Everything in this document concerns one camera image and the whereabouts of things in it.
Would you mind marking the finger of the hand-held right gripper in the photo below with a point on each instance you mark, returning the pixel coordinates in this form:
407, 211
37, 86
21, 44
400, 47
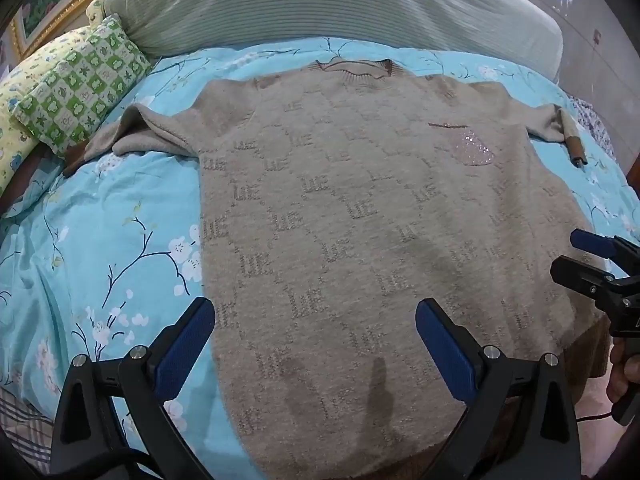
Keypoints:
597, 244
580, 272

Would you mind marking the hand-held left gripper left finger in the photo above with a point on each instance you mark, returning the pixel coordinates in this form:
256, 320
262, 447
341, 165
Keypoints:
182, 347

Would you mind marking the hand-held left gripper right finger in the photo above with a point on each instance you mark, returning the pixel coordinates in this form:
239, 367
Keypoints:
445, 347

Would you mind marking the beige patterned knit sweater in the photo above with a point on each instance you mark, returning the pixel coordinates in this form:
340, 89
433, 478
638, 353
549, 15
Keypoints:
360, 240

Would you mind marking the person's right hand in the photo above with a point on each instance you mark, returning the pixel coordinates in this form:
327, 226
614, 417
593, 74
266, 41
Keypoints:
625, 370

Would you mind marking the white floral cloth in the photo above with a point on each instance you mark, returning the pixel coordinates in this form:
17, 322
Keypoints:
595, 120

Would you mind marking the blue floral bedsheet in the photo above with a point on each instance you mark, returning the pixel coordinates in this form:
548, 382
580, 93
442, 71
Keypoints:
100, 240

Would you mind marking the plaid cloth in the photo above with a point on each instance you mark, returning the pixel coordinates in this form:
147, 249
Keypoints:
22, 425

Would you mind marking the green checked pillow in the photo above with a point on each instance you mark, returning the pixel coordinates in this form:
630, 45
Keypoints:
82, 87

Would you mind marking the yellow printed pillow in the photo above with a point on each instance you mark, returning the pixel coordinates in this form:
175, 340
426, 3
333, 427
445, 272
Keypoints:
30, 85

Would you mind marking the grey-green striped headboard cushion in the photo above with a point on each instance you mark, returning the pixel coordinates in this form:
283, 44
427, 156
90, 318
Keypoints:
320, 5

